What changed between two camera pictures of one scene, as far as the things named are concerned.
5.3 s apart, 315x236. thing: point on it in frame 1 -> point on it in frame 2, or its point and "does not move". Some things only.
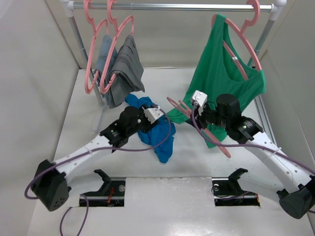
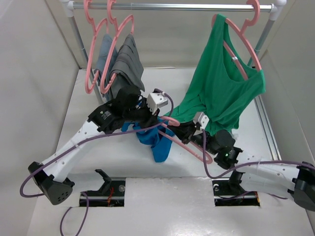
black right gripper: (200, 121) -> (187, 129)
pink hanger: (184, 108) -> (208, 160)
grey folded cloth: (129, 71) does not move
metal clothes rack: (68, 7) does not move
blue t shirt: (160, 135) does not move
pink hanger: (94, 28) does not move
